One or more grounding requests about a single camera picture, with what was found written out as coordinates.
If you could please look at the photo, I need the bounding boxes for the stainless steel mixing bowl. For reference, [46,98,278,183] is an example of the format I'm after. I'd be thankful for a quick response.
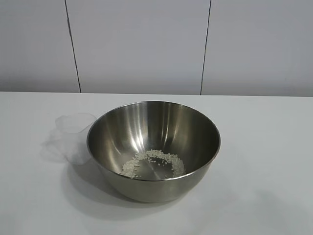
[86,99,222,204]

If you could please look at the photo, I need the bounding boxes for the white rice grains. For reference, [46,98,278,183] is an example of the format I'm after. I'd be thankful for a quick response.
[120,148,187,179]

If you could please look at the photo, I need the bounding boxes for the clear plastic measuring cup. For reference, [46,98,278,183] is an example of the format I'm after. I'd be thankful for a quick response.
[40,112,98,165]

